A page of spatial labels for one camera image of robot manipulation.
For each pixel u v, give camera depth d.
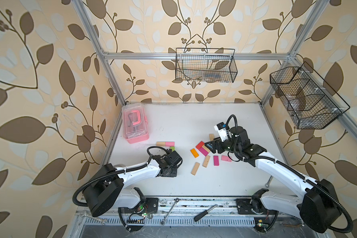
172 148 0.96
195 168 0.88
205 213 0.72
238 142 0.62
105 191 0.42
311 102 0.73
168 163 0.65
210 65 0.97
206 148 0.77
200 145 0.95
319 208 0.40
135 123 0.94
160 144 0.97
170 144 0.98
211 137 1.01
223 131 0.71
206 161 0.89
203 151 0.94
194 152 0.94
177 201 0.77
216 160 0.89
